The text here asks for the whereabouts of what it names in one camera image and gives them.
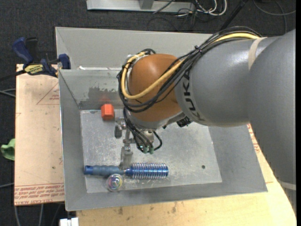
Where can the orange-red small block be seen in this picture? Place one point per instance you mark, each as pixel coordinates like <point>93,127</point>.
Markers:
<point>107,112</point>

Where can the clear ball with colourful swirl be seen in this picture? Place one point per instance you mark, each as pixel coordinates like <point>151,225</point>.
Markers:
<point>114,183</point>

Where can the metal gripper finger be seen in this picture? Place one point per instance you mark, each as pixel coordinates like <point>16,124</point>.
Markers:
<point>118,131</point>
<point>126,158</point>

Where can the grey metal bin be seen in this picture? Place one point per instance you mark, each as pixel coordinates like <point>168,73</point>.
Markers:
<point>188,154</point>

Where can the blue hairbrush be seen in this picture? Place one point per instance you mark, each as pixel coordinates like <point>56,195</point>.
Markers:
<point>148,171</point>

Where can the brown cardboard board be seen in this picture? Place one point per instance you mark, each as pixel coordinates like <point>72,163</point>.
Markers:
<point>37,131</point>

